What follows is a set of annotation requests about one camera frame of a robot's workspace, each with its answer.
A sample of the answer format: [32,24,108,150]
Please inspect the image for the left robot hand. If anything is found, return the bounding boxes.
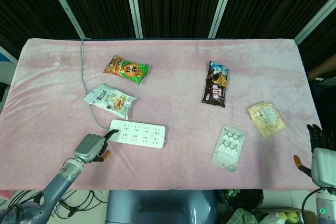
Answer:
[73,129,120,164]

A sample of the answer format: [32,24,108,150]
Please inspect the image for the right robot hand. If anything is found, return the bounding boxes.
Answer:
[293,123,336,188]

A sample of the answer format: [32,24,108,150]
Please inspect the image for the white power strip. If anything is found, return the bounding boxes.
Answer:
[108,119,169,150]

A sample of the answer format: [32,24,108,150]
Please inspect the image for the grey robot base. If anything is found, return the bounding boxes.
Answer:
[104,189,219,224]

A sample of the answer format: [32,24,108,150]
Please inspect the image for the white nut snack bag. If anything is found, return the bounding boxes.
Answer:
[83,83,139,121]

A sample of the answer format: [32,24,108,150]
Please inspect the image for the yellow clear snack packet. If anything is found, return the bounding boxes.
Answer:
[246,102,287,138]

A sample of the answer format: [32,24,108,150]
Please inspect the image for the pink table cloth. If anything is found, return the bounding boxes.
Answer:
[0,37,322,191]

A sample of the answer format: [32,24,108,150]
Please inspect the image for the green orange snack bag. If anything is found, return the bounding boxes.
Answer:
[102,55,150,85]

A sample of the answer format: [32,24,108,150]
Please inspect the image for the white blister pack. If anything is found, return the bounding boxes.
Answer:
[211,124,247,173]

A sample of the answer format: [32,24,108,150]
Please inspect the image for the green checkered bag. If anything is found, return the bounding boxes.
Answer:
[229,207,260,224]

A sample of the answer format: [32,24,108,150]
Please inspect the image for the brown chocolate snack bag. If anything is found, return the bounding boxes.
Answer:
[201,60,230,109]

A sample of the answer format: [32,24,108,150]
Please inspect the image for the black floor cables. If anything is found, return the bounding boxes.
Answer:
[7,189,109,224]

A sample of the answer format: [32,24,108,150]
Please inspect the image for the grey power cable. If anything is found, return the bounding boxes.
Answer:
[79,38,110,131]

